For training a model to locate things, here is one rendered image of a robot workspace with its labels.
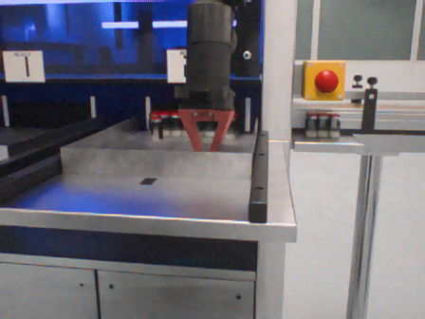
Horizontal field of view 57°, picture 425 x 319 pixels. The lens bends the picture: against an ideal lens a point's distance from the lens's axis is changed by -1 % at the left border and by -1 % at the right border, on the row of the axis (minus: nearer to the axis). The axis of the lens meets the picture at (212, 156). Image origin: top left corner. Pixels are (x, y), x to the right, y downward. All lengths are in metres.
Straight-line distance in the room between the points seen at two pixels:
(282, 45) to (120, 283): 0.61
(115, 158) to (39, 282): 0.55
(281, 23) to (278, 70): 0.08
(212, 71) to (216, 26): 0.06
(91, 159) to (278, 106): 0.37
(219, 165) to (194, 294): 0.45
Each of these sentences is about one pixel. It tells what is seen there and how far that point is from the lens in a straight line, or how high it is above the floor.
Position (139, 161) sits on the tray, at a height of 0.90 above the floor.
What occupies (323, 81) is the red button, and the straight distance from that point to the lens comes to 0.72.
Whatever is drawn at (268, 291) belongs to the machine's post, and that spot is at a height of 0.56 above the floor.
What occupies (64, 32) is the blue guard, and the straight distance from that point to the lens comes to 0.85.
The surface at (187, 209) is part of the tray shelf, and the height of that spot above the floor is 0.88.
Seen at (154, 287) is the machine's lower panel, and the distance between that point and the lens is 0.92.
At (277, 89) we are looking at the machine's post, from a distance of 0.75.
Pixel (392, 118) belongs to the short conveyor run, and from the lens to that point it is 0.91.
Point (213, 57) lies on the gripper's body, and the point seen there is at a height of 1.03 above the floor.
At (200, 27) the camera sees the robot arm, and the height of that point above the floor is 1.07.
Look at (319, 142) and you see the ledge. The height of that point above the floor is 0.88.
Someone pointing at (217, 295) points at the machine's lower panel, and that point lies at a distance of 0.90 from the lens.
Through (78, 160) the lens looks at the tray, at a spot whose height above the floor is 0.90.
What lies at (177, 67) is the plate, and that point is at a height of 1.02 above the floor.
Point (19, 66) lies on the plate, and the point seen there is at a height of 1.02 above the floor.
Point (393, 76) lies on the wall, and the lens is 5.58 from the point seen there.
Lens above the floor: 1.03
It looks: 13 degrees down
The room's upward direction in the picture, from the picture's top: straight up
